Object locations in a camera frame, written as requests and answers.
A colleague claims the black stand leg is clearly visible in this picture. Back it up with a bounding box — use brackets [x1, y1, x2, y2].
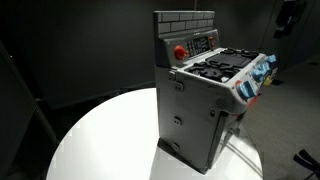
[292, 148, 320, 180]

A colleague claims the blue stove knob orange ring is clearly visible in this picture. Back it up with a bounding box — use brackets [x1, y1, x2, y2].
[236, 80, 258, 102]

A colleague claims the orange round timer knob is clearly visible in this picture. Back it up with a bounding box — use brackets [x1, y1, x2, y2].
[173, 44, 190, 62]

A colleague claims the grey toy kitchen stove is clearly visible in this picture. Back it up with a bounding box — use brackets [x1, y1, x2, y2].
[152, 9, 279, 175]

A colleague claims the black burner grate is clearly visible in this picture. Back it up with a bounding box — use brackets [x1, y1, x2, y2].
[186, 60, 242, 83]
[219, 47, 261, 61]

